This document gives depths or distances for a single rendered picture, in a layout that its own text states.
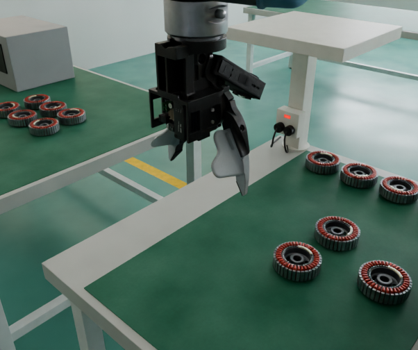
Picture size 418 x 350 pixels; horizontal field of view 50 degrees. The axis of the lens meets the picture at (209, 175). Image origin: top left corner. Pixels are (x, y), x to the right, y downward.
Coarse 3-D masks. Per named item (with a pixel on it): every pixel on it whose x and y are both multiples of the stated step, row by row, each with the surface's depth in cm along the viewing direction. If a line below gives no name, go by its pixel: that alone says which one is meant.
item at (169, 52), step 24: (168, 48) 50; (192, 48) 51; (216, 48) 52; (168, 72) 52; (192, 72) 53; (168, 96) 54; (192, 96) 54; (216, 96) 55; (168, 120) 57; (192, 120) 55; (216, 120) 57
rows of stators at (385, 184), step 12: (312, 156) 150; (324, 156) 152; (336, 156) 150; (312, 168) 147; (324, 168) 146; (336, 168) 146; (348, 168) 143; (360, 168) 145; (372, 168) 142; (348, 180) 140; (360, 180) 137; (372, 180) 138; (384, 180) 136; (396, 180) 137; (408, 180) 136; (384, 192) 133; (396, 192) 130; (408, 192) 130
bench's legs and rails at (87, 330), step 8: (72, 304) 115; (80, 312) 114; (80, 320) 116; (88, 320) 116; (80, 328) 118; (88, 328) 117; (96, 328) 120; (80, 336) 121; (88, 336) 118; (96, 336) 121; (80, 344) 123; (88, 344) 119; (96, 344) 122; (104, 344) 124
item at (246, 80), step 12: (216, 60) 55; (228, 60) 56; (216, 72) 55; (228, 72) 56; (240, 72) 58; (228, 84) 59; (240, 84) 59; (252, 84) 61; (264, 84) 62; (240, 96) 63; (252, 96) 62
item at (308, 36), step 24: (240, 24) 131; (264, 24) 131; (288, 24) 131; (312, 24) 131; (336, 24) 131; (360, 24) 131; (384, 24) 131; (288, 48) 117; (312, 48) 113; (336, 48) 108; (360, 48) 114; (312, 72) 151; (288, 120) 154; (288, 144) 164
